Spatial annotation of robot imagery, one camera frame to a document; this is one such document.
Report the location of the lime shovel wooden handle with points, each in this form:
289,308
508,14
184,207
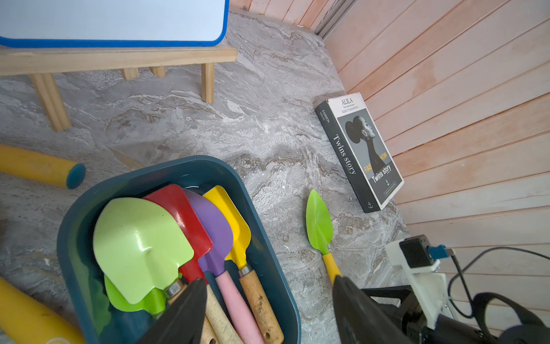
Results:
139,247

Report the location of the green trowel yellow handle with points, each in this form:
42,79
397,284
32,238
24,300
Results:
320,231

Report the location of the purple trowel pink handle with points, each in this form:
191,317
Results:
220,232

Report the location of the yellow shovel blue tip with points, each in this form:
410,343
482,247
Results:
25,320

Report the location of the red shovel wooden handle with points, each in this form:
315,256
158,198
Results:
173,199

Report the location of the dark teal storage box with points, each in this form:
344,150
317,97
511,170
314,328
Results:
99,321

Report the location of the yellow shovel wooden handle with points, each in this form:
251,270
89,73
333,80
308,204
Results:
252,314

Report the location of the yellow shovel orange handle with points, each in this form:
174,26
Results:
41,167

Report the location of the white board blue frame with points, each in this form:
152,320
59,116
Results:
112,23

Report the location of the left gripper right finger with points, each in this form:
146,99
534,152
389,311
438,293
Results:
359,320

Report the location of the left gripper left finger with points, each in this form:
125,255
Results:
183,321

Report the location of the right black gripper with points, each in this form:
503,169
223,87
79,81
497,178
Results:
403,309

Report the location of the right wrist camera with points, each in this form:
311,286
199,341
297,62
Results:
413,256

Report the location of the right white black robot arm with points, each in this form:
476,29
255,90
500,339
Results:
530,330

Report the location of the black cover book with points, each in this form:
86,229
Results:
361,151

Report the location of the small wooden easel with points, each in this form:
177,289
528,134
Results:
42,64

